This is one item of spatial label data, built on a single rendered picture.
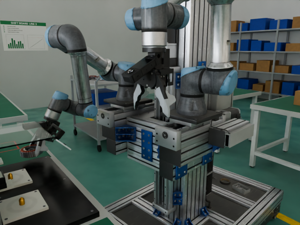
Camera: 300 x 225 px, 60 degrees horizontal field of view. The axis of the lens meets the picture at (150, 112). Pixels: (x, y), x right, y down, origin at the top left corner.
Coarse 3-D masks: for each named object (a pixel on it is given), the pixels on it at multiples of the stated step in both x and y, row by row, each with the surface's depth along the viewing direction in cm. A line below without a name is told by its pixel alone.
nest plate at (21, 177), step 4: (8, 172) 122; (12, 172) 122; (16, 172) 122; (20, 172) 122; (24, 172) 122; (16, 176) 119; (20, 176) 119; (24, 176) 119; (28, 176) 119; (12, 180) 115; (16, 180) 115; (20, 180) 115; (24, 180) 115; (28, 180) 115; (32, 180) 115; (16, 184) 112; (20, 184) 112; (24, 184) 113
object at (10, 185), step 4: (0, 172) 93; (0, 176) 90; (4, 176) 90; (0, 180) 89; (4, 180) 89; (8, 180) 95; (0, 184) 89; (4, 184) 89; (8, 184) 92; (12, 184) 92; (0, 188) 89; (4, 188) 90; (8, 188) 91
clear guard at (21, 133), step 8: (0, 128) 95; (8, 128) 95; (16, 128) 95; (24, 128) 95; (32, 128) 95; (40, 128) 95; (0, 136) 87; (8, 136) 87; (16, 136) 87; (24, 136) 87; (32, 136) 87; (40, 136) 87; (48, 136) 87; (0, 144) 80; (8, 144) 80; (16, 144) 80; (64, 144) 89
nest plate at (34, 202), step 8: (32, 192) 105; (0, 200) 100; (8, 200) 100; (16, 200) 100; (32, 200) 100; (40, 200) 100; (0, 208) 95; (8, 208) 95; (16, 208) 95; (24, 208) 95; (32, 208) 95; (40, 208) 95; (48, 208) 96; (8, 216) 91; (16, 216) 91; (24, 216) 92
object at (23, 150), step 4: (36, 144) 141; (24, 148) 137; (28, 148) 139; (32, 148) 139; (20, 152) 133; (24, 152) 132; (28, 152) 132; (32, 152) 133; (40, 152) 136; (24, 156) 132; (28, 156) 132; (32, 156) 133
